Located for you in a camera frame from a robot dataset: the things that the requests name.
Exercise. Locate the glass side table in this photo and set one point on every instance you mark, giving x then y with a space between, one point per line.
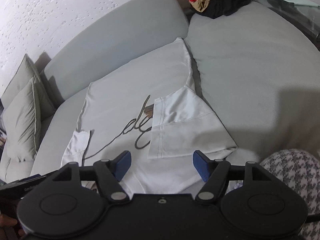
303 17

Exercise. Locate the white t-shirt with script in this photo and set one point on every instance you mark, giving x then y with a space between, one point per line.
150 108

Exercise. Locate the grey cushion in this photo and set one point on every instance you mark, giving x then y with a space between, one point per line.
22 120
25 72

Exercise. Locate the front grey cushion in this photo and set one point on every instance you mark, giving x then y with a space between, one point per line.
22 120

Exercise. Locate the left hand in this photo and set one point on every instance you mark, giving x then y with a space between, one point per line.
9 228

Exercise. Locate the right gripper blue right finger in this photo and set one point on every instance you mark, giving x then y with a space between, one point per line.
214 173

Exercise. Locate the grey sofa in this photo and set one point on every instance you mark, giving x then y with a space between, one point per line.
258 72

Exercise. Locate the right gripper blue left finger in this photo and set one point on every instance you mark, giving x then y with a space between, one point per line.
109 174

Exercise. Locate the houndstooth patterned trousers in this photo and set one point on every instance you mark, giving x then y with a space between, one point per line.
299 170

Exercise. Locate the rear grey cushion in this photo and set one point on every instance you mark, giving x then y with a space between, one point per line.
25 72

